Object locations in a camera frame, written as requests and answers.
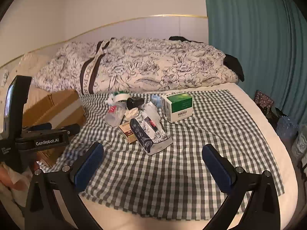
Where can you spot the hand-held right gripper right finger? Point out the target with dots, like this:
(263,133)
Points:
(215,166)

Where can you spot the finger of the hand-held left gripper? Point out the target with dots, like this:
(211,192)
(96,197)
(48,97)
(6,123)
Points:
(38,127)
(72,128)

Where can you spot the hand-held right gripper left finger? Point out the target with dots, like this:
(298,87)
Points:
(88,167)

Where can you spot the brown cardboard box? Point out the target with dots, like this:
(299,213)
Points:
(55,100)

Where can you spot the white tape roll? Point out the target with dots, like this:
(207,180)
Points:
(120,97)

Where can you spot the person's left hand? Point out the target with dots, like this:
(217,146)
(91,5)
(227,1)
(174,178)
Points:
(18,184)

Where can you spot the grey checked cloth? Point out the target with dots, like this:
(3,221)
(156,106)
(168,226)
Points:
(191,148)

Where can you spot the clear plastic bottle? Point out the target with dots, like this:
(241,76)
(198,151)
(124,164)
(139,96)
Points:
(115,117)

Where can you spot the small brown box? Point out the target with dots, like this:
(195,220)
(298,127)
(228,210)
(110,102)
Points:
(127,131)

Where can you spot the green plastic wrapper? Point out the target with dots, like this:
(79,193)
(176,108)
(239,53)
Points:
(117,92)

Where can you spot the crumpled white tissue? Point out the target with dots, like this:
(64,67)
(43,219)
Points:
(130,113)

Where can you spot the black and white patterned pouch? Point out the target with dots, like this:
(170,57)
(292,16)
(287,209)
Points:
(144,134)

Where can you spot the black tape roll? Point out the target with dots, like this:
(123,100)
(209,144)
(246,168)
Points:
(133,102)

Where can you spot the cream pillow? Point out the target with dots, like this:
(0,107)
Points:
(31,60)

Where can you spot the green and white box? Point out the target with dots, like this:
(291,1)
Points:
(182,100)

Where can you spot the silver pouch with red label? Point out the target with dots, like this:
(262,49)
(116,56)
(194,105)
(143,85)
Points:
(151,111)

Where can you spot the blue water bottle pack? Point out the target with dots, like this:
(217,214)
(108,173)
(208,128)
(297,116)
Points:
(286,127)

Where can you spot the dotted dark bag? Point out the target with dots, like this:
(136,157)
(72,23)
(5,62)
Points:
(262,99)

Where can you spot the clear plastic bag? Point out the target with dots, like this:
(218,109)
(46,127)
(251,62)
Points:
(299,143)

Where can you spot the light blue packet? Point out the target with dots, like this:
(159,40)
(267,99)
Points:
(156,99)

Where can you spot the black garment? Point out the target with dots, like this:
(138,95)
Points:
(233,64)
(178,38)

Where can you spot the floral printed pillow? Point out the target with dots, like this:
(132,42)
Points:
(156,64)

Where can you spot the white headboard with gold trim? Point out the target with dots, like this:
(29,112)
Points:
(156,27)

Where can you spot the teal curtain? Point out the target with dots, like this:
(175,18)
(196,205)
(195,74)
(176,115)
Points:
(251,28)

